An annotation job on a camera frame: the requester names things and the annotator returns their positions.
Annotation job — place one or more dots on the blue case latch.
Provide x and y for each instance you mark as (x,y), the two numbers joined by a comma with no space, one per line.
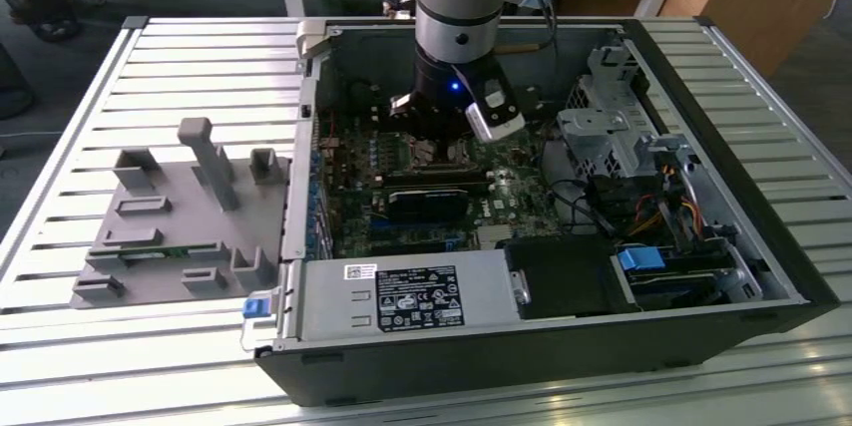
(255,308)

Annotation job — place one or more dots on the grey parts rack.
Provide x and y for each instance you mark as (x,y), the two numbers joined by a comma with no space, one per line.
(201,226)

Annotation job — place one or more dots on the black open PC case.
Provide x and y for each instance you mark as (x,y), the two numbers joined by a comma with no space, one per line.
(466,371)

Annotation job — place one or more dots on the blue disk carrier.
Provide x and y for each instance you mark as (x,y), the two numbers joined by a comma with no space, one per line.
(641,259)

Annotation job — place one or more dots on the silver power supply unit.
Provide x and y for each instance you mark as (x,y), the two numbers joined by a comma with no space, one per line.
(333,296)

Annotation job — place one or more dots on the green motherboard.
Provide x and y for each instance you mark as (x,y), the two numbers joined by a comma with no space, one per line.
(519,186)

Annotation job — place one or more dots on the silver disk bay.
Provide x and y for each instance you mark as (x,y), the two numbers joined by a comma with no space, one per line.
(746,286)

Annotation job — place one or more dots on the silver chipset heat sink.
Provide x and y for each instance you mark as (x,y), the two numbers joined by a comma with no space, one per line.
(497,236)

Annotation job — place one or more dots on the CPU socket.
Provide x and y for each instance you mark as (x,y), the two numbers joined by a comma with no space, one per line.
(409,167)

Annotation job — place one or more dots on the green RAM stick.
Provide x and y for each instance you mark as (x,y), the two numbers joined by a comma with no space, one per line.
(194,249)

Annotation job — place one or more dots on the silver metal drive cage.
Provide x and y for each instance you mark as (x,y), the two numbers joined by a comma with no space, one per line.
(593,131)

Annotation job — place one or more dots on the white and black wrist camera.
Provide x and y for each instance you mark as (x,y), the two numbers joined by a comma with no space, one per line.
(497,117)

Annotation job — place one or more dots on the black graphics card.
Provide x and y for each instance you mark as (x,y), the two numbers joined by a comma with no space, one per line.
(426,206)

